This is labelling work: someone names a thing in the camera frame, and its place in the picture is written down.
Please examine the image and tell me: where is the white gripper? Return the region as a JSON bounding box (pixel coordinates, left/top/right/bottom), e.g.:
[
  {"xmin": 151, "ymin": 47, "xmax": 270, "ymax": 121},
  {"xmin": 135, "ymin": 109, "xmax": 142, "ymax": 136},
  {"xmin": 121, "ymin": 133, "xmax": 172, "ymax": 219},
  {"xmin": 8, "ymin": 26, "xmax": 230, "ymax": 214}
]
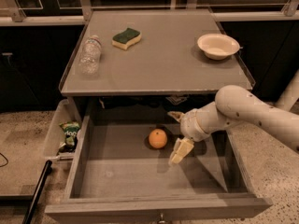
[{"xmin": 167, "ymin": 109, "xmax": 210, "ymax": 165}]

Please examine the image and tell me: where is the orange fruit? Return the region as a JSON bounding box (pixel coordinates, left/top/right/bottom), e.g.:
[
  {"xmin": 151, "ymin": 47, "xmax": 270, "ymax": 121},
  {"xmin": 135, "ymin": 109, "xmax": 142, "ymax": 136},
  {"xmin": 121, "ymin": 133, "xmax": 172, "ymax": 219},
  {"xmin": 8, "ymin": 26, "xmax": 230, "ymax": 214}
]
[{"xmin": 149, "ymin": 129, "xmax": 167, "ymax": 148}]

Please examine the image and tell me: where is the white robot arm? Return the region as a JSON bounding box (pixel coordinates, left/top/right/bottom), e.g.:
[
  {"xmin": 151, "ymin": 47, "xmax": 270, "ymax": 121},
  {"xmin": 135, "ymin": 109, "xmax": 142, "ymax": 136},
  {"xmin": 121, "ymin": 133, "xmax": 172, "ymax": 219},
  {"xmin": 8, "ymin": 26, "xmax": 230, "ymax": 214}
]
[{"xmin": 168, "ymin": 71, "xmax": 299, "ymax": 163}]

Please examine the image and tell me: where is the open grey top drawer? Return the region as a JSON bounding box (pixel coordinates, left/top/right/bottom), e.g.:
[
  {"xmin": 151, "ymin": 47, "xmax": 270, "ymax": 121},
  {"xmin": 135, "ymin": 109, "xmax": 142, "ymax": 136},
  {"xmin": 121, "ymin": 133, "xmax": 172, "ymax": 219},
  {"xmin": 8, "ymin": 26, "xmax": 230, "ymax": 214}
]
[{"xmin": 46, "ymin": 99, "xmax": 272, "ymax": 224}]

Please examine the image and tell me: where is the grey cabinet counter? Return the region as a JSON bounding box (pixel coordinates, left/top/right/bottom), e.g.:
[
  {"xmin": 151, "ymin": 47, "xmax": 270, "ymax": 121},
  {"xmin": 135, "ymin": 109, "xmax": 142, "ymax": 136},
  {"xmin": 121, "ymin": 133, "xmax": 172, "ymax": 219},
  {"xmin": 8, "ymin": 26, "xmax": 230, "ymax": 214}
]
[{"xmin": 58, "ymin": 8, "xmax": 255, "ymax": 123}]

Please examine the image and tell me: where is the white bowl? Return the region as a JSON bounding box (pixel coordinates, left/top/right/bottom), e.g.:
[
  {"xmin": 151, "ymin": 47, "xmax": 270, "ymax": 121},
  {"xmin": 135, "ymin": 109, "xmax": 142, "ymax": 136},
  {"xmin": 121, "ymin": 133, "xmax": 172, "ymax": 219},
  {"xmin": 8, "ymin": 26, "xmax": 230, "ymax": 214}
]
[{"xmin": 197, "ymin": 34, "xmax": 240, "ymax": 61}]

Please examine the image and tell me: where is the green and yellow sponge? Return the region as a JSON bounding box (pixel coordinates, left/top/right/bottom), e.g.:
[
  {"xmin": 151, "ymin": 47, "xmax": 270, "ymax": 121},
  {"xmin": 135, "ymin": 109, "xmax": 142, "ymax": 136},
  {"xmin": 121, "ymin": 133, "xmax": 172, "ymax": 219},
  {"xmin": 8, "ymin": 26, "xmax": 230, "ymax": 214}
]
[{"xmin": 112, "ymin": 28, "xmax": 141, "ymax": 50}]

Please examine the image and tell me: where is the green snack bag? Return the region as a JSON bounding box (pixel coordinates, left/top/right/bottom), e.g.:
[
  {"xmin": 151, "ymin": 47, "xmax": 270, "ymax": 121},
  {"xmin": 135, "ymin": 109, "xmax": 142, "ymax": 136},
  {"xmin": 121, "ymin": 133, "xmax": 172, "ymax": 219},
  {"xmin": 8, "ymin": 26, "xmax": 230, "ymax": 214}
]
[{"xmin": 59, "ymin": 121, "xmax": 80, "ymax": 152}]

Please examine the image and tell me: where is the clear plastic bin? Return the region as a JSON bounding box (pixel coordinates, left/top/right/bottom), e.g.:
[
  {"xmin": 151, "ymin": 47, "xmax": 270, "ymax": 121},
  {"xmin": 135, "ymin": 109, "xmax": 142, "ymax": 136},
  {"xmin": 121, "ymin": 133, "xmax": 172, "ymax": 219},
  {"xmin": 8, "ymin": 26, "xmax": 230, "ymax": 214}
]
[{"xmin": 43, "ymin": 99, "xmax": 76, "ymax": 161}]

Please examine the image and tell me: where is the clear plastic water bottle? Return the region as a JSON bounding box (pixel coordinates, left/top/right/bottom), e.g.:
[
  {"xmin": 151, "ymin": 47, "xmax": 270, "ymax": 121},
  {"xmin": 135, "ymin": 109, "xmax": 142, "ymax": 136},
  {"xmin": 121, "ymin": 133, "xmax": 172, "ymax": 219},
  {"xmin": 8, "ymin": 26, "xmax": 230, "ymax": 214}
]
[{"xmin": 78, "ymin": 35, "xmax": 102, "ymax": 76}]

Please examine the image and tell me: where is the black pole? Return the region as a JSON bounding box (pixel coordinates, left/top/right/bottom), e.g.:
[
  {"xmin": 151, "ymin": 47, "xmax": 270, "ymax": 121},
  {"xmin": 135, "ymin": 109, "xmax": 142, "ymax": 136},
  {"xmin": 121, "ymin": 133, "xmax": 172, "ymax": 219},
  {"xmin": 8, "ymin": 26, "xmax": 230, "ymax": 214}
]
[{"xmin": 22, "ymin": 160, "xmax": 52, "ymax": 224}]

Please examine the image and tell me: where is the metal window railing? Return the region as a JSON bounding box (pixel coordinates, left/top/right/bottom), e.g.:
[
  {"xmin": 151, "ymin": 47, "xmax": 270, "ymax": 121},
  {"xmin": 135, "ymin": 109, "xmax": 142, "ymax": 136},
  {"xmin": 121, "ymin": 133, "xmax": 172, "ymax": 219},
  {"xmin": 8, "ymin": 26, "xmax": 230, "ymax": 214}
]
[{"xmin": 0, "ymin": 0, "xmax": 299, "ymax": 26}]

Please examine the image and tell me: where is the metal drawer handle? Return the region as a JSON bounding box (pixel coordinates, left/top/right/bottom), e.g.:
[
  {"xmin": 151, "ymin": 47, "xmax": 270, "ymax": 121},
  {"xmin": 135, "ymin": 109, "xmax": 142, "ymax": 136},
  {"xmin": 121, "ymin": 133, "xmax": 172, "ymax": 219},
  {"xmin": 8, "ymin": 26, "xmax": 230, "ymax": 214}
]
[{"xmin": 157, "ymin": 213, "xmax": 166, "ymax": 224}]

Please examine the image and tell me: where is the black floor cable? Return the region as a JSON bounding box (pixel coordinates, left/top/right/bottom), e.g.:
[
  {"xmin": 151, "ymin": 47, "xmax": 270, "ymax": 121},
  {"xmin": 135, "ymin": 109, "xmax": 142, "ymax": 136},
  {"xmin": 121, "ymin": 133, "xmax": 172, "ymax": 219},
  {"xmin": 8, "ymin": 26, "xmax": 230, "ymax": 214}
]
[{"xmin": 0, "ymin": 152, "xmax": 9, "ymax": 168}]

